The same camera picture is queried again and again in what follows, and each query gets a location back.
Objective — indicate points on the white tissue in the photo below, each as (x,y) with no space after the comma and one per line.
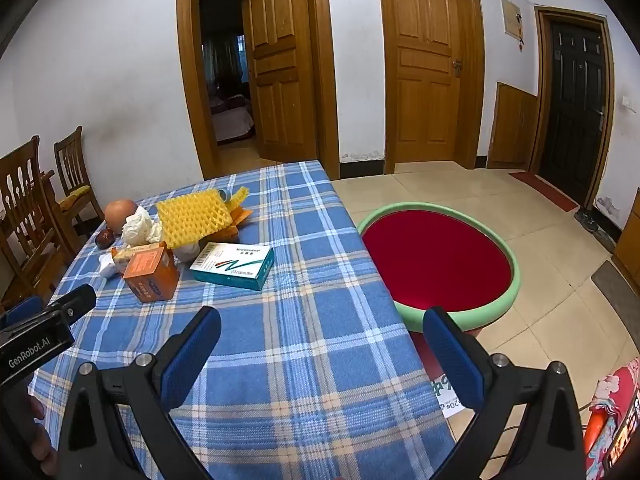
(187,251)
(140,227)

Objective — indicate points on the orange carton box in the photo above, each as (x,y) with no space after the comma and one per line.
(150,280)

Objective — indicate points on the wooden chair with cushion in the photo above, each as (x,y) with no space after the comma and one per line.
(70,160)

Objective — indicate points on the dark shoe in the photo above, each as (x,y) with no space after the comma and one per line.
(586,220)
(606,241)

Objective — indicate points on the closed door wooden frame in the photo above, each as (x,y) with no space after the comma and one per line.
(382,60)

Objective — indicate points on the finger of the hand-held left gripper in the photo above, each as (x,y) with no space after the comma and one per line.
(22,307)
(75,300)

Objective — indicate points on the black entrance door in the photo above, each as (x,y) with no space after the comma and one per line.
(572,110)

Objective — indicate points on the grey floor mat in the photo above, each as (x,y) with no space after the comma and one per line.
(617,287)

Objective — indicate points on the white and teal medicine box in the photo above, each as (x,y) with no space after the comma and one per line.
(235,260)

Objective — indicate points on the white printed cardboard box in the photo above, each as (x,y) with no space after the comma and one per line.
(445,395)

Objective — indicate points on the small dark red fruit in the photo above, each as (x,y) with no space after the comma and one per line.
(105,238)

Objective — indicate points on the colourful printed orange bag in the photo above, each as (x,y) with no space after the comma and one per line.
(607,410)

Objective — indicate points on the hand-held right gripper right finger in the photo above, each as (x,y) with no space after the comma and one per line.
(452,355)

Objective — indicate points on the open wooden door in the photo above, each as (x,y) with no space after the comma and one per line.
(280,60)

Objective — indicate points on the person's left hand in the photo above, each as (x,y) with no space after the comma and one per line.
(42,435)

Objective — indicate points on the low wooden wall cabinet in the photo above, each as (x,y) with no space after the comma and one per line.
(512,130)

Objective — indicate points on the yellow seat cushion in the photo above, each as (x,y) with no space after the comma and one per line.
(75,195)

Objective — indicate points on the wooden doorway frame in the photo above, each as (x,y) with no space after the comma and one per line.
(187,85)

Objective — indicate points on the tall wooden cabinet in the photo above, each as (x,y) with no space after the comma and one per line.
(629,250)

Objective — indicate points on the red basin with green rim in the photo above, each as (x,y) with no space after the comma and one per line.
(435,255)

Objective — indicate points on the orange snack packet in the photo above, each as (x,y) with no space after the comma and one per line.
(121,256)

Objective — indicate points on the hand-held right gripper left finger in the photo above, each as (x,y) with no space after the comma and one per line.
(192,355)

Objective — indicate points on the red doormat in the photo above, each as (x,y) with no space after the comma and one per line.
(542,190)

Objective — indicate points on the blue plaid tablecloth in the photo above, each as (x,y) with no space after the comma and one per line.
(300,335)

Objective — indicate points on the bed with pink cover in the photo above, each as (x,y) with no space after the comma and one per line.
(232,120)

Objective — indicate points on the yellow foam sheet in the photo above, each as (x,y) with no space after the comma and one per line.
(192,220)

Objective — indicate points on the wall fuse box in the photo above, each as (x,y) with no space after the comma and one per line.
(511,16)

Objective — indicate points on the orange peel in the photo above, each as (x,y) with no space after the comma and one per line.
(239,216)

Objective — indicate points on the entrance door wooden frame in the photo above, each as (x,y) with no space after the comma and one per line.
(537,110)

